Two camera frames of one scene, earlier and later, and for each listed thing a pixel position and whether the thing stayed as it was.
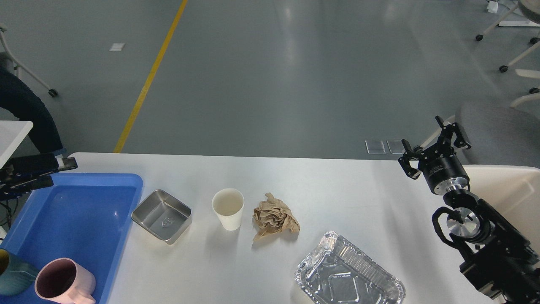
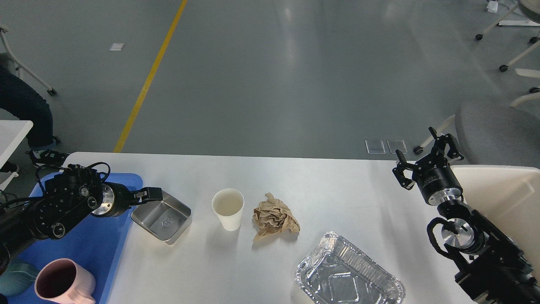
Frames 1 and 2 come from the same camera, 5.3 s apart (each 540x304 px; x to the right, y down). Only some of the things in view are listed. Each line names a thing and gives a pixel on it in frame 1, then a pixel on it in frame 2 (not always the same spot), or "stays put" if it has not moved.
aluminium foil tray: x=338 y=272 stays put
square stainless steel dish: x=164 y=216 stays put
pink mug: x=63 y=281 stays put
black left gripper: x=39 y=164 -> x=116 y=198
